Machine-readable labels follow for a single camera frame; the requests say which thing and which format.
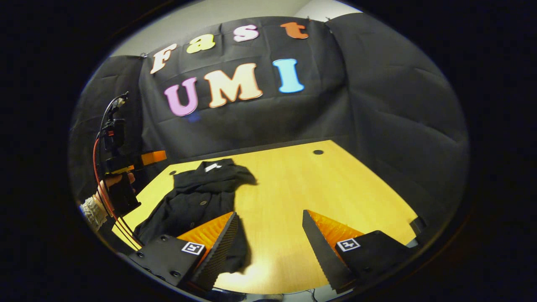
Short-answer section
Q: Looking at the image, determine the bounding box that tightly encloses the black button shirt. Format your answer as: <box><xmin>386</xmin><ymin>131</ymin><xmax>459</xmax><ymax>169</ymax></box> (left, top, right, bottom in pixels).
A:
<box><xmin>133</xmin><ymin>158</ymin><xmax>258</xmax><ymax>274</ymax></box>

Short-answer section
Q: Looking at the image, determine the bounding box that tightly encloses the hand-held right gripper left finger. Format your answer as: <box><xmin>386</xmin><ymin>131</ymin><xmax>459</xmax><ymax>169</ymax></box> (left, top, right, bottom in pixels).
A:
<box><xmin>129</xmin><ymin>212</ymin><xmax>239</xmax><ymax>292</ymax></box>

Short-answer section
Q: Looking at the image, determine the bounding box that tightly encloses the red cable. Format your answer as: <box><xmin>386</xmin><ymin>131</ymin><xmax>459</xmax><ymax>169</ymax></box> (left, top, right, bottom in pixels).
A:
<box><xmin>92</xmin><ymin>136</ymin><xmax>143</xmax><ymax>248</ymax></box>

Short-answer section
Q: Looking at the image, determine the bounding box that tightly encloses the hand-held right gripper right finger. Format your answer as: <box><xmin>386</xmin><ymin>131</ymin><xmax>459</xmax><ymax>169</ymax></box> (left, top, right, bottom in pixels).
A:
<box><xmin>302</xmin><ymin>210</ymin><xmax>420</xmax><ymax>294</ymax></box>

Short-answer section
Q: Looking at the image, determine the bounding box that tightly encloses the black backdrop cloth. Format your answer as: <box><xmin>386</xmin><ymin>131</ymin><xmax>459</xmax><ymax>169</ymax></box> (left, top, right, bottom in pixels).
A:
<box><xmin>69</xmin><ymin>13</ymin><xmax>469</xmax><ymax>235</ymax></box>

